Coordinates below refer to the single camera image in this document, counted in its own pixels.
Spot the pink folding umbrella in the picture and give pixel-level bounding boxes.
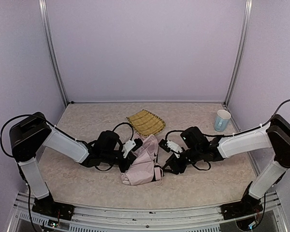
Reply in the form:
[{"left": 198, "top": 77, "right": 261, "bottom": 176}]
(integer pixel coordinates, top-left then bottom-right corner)
[{"left": 121, "top": 134, "right": 164, "bottom": 186}]

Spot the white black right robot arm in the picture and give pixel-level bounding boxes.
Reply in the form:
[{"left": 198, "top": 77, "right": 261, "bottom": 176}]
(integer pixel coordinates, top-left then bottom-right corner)
[{"left": 159, "top": 114, "right": 290, "bottom": 202}]

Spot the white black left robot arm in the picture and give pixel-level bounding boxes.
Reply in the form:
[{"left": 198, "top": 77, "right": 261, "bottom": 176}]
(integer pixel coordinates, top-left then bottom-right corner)
[{"left": 9, "top": 112, "right": 143, "bottom": 200}]

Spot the woven bamboo tray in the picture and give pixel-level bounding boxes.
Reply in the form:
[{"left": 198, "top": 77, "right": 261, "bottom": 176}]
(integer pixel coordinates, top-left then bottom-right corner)
[{"left": 126, "top": 109, "right": 166, "bottom": 137}]

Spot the light blue mug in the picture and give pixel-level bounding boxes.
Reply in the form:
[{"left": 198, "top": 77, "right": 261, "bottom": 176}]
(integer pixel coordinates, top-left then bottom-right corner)
[{"left": 214, "top": 109, "right": 232, "bottom": 132}]

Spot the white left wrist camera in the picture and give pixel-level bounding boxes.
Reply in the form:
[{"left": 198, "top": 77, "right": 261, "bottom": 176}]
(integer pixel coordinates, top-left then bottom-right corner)
[{"left": 123, "top": 138, "right": 143, "bottom": 159}]

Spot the aluminium front rail frame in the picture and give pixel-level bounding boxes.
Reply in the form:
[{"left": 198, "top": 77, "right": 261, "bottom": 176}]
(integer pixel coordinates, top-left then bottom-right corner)
[{"left": 6, "top": 192, "right": 290, "bottom": 232}]

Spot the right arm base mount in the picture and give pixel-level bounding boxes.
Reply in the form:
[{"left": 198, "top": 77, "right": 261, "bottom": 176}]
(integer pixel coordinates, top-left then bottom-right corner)
[{"left": 220, "top": 194, "right": 263, "bottom": 220}]

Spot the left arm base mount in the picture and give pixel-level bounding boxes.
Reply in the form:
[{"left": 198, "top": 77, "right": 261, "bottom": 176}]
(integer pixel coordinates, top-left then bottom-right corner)
[{"left": 32, "top": 195, "right": 74, "bottom": 221}]

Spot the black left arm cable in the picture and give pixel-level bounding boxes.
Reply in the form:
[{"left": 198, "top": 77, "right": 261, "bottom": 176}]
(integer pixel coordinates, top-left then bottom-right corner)
[{"left": 0, "top": 115, "right": 135, "bottom": 158}]

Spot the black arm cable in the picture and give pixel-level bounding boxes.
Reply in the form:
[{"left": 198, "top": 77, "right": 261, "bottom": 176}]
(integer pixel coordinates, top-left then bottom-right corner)
[
  {"left": 0, "top": 115, "right": 135, "bottom": 158},
  {"left": 164, "top": 98, "right": 290, "bottom": 145}
]

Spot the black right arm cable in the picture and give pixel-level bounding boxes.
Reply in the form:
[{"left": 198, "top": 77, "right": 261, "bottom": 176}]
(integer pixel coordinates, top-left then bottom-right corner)
[{"left": 164, "top": 98, "right": 290, "bottom": 145}]

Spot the right aluminium corner post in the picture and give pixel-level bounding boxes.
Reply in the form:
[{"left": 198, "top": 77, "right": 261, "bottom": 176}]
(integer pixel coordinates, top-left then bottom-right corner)
[{"left": 224, "top": 0, "right": 253, "bottom": 108}]

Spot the aluminium corner post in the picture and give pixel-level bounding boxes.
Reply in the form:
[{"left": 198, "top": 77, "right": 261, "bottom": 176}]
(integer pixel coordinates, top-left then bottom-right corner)
[
  {"left": 224, "top": 0, "right": 253, "bottom": 108},
  {"left": 39, "top": 0, "right": 69, "bottom": 107}
]

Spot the left aluminium corner post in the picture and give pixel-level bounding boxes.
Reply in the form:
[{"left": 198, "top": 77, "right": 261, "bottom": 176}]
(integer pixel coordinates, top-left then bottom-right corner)
[{"left": 39, "top": 0, "right": 69, "bottom": 107}]

